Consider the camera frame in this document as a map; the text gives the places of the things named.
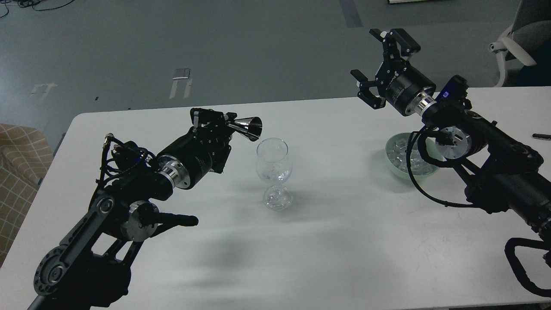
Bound black floor cables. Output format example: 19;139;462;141
0;0;76;19

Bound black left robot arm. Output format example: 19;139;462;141
29;108;237;310

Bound clear wine glass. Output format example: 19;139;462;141
256;137;293;211

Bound clear ice cubes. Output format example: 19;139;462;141
386;137;436;175

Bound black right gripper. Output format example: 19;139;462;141
350;29;436;116

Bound white grey office chair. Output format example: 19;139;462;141
488;0;551;87

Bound green bowl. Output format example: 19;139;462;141
384;132;439;180

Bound beige checkered cushion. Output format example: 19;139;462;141
0;124;53;264

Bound steel cocktail jigger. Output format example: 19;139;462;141
226;117;263;142

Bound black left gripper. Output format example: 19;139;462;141
157;108;236;190

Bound black pen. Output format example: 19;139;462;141
532;133;551;141

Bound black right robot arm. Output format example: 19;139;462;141
350;29;551;298

